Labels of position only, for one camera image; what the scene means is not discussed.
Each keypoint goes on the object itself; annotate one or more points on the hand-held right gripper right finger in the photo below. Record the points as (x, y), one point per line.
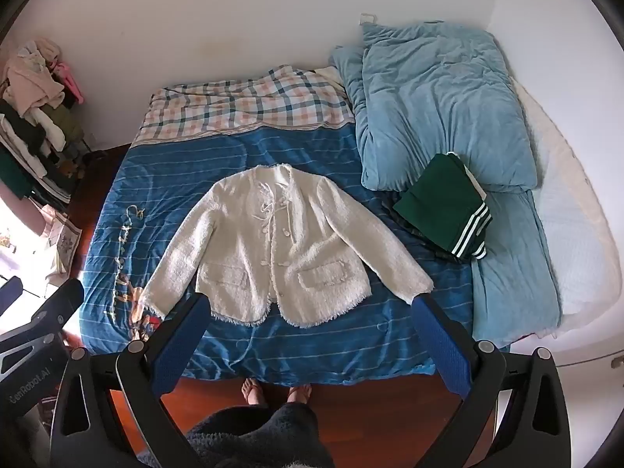
(442, 346)

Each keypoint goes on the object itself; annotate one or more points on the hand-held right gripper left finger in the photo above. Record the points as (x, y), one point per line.
(179, 343)

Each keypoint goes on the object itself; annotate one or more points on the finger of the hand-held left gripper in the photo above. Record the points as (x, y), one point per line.
(51, 304)

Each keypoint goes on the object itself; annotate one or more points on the white fluffy towel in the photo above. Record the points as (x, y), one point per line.
(287, 248)

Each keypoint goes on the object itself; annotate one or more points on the pile of clothes on rack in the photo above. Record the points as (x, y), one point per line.
(34, 117)

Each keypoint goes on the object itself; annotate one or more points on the beige printed tote bag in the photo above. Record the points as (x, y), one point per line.
(62, 243)

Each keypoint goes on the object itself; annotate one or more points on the person's left foot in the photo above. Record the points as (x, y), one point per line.
(253, 391)

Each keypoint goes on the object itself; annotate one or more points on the person's foot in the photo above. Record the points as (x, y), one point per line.
(298, 392)
(253, 391)

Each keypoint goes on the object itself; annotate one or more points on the dark plaid folded garment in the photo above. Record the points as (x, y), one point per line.
(424, 241)

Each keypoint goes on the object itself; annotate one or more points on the person's dark fuzzy clothing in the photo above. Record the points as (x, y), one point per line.
(263, 436)

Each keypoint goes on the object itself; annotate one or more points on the person's right foot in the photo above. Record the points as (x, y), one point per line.
(298, 392)

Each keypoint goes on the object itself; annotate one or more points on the green folded garment white stripes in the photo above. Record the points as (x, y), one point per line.
(441, 204)

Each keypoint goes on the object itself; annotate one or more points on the blue striped bed cover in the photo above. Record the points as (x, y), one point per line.
(170, 190)

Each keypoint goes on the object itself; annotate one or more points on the white mattress pad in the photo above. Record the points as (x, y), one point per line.
(570, 214)

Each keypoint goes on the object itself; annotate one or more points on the light blue duvet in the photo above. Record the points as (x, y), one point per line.
(434, 107)

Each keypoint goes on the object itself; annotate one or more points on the plaid blanket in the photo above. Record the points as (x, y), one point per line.
(243, 105)

